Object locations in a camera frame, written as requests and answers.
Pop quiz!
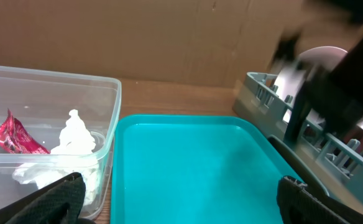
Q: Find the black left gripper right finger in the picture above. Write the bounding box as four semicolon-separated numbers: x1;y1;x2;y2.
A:
277;175;363;224

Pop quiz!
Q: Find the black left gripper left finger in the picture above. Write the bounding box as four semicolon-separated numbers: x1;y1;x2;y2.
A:
0;172;86;224

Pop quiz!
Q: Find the white tissue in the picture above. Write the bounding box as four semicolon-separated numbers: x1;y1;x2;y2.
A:
12;110;101;205

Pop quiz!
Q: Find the red snack wrapper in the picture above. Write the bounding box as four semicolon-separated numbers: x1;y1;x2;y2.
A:
0;110;50;154

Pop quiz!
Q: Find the large white pink plate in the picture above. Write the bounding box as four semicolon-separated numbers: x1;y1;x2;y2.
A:
273;45;349;125

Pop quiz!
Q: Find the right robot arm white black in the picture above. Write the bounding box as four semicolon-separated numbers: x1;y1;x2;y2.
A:
270;0;363;142

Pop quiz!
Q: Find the grey dishwasher rack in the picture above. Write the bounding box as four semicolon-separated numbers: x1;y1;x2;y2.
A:
233;72;363;214

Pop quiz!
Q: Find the clear plastic bin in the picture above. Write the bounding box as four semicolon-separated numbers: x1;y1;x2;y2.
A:
0;66;122;219

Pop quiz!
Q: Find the teal plastic tray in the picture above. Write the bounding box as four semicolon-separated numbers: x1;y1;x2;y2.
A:
109;114;330;224

